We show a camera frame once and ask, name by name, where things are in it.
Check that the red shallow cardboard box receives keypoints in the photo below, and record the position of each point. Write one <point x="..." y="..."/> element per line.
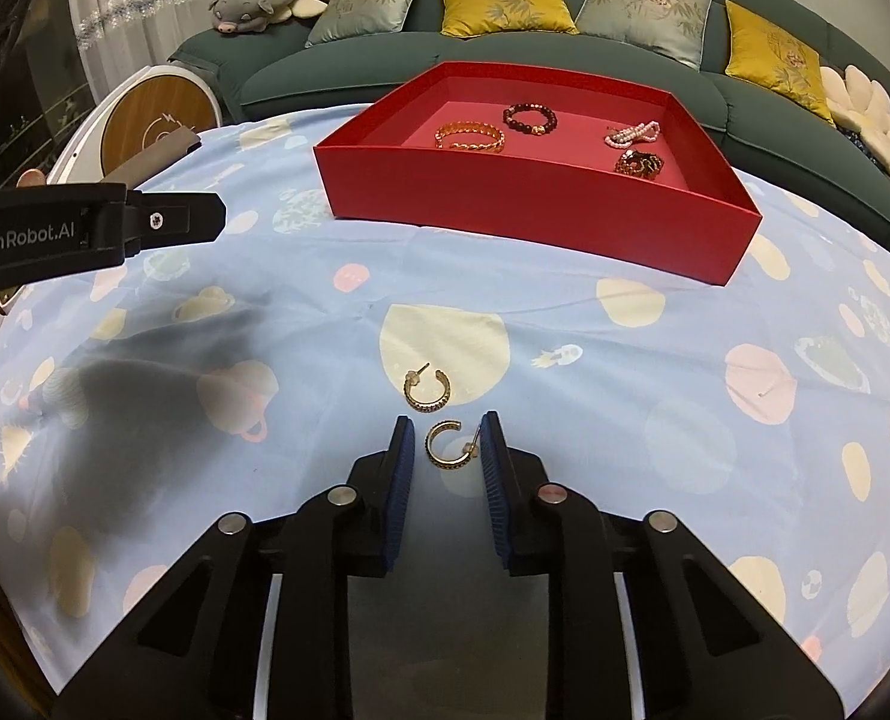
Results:
<point x="554" y="182"/>

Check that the grey embroidered cushion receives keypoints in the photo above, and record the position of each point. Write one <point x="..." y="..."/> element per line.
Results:
<point x="352" y="18"/>
<point x="672" y="28"/>

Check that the dark green curved sofa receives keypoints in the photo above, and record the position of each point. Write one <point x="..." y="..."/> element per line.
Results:
<point x="259" y="75"/>

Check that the gold and silver wristwatch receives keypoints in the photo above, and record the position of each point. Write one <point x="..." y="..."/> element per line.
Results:
<point x="638" y="163"/>

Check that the white sheer curtain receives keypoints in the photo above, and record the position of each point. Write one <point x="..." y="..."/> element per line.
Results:
<point x="115" y="38"/>

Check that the blue planet print bedsheet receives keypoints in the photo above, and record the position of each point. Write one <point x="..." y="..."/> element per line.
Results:
<point x="139" y="404"/>

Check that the yellow embroidered cushion right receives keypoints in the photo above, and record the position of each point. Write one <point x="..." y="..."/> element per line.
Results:
<point x="770" y="57"/>

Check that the gold hoop earring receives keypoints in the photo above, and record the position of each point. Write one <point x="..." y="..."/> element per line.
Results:
<point x="448" y="447"/>
<point x="426" y="391"/>

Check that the white round wood-faced device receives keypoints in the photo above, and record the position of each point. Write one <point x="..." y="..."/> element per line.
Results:
<point x="142" y="110"/>

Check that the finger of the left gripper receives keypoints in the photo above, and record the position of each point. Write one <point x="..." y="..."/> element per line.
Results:
<point x="157" y="220"/>

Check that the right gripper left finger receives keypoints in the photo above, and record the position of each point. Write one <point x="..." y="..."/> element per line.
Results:
<point x="398" y="467"/>

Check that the grey embroidered cushion right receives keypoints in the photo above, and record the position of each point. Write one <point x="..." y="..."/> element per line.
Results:
<point x="672" y="28"/>

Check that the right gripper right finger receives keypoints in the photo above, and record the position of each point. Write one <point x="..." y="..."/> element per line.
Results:
<point x="508" y="506"/>

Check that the grey embroidered cushion left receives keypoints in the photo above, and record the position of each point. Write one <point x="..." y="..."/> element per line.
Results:
<point x="352" y="18"/>

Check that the brown suede cloth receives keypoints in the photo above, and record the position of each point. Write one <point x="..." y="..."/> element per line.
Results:
<point x="156" y="158"/>

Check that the gold woven cuff bangle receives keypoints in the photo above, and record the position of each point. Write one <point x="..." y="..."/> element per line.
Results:
<point x="470" y="136"/>

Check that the cream flower shaped cushion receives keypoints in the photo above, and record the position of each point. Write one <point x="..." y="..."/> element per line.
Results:
<point x="860" y="107"/>

